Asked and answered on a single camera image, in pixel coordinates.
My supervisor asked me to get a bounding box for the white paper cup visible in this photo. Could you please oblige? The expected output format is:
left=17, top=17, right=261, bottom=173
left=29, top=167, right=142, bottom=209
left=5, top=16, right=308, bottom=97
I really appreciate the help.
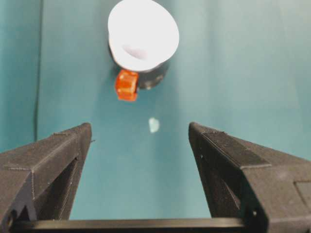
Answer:
left=107, top=0, right=180, bottom=72

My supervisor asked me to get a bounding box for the black red-handled cup holder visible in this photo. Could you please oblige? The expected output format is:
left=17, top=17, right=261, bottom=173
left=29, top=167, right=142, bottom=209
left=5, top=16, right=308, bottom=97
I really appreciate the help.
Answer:
left=108, top=46, right=170, bottom=101

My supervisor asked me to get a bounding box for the small white paper scrap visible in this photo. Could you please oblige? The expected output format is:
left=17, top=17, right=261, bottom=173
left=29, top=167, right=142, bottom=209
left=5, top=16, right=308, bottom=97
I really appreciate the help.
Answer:
left=148, top=117, right=161, bottom=133

